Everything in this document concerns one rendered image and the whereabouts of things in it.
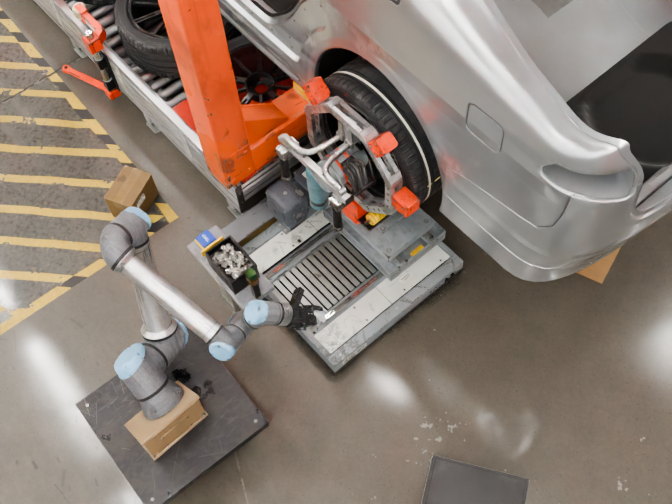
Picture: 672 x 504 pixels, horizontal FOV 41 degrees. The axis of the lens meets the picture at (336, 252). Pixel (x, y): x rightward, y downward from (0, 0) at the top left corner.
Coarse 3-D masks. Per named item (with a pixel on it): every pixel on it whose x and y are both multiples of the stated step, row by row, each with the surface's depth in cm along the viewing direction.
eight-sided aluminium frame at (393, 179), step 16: (336, 96) 360; (320, 112) 368; (336, 112) 356; (352, 112) 355; (320, 128) 391; (352, 128) 352; (368, 128) 351; (384, 160) 358; (384, 176) 357; (400, 176) 357; (368, 192) 396; (368, 208) 391; (384, 208) 376
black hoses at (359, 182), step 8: (344, 160) 361; (352, 160) 356; (360, 160) 353; (344, 168) 353; (352, 168) 351; (360, 168) 352; (352, 176) 351; (360, 176) 352; (352, 184) 351; (360, 184) 353; (368, 184) 355; (352, 192) 354; (360, 192) 354
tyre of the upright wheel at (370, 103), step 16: (352, 64) 369; (368, 64) 363; (336, 80) 362; (352, 80) 358; (368, 80) 356; (384, 80) 355; (352, 96) 355; (368, 96) 351; (400, 96) 352; (368, 112) 352; (384, 112) 349; (400, 112) 350; (384, 128) 350; (400, 128) 349; (416, 128) 352; (400, 144) 350; (416, 144) 352; (400, 160) 356; (416, 160) 354; (432, 160) 359; (416, 176) 358; (432, 176) 365; (416, 192) 365; (432, 192) 375
